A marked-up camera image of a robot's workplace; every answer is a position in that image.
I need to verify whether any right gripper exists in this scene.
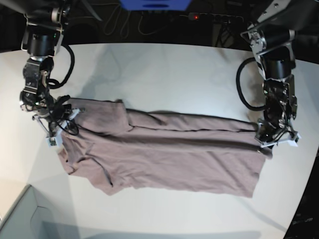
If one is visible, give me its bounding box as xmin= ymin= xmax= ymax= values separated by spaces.
xmin=34 ymin=99 xmax=79 ymax=136

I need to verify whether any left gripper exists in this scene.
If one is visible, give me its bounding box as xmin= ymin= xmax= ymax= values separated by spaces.
xmin=254 ymin=119 xmax=295 ymax=160

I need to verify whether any pink t-shirt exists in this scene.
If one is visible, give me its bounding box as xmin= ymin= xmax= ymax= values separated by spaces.
xmin=58 ymin=99 xmax=267 ymax=198

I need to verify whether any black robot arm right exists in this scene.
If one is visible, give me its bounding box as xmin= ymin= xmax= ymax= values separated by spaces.
xmin=19 ymin=0 xmax=79 ymax=137

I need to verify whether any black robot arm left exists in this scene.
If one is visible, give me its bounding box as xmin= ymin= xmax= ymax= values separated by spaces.
xmin=236 ymin=0 xmax=300 ymax=154

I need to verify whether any blue box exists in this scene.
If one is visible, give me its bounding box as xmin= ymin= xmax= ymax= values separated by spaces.
xmin=120 ymin=0 xmax=191 ymax=11

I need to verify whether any black power strip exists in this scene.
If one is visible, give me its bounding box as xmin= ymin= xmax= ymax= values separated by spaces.
xmin=188 ymin=12 xmax=244 ymax=24

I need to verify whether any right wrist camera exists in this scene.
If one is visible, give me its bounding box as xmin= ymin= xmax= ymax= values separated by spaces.
xmin=32 ymin=107 xmax=85 ymax=147

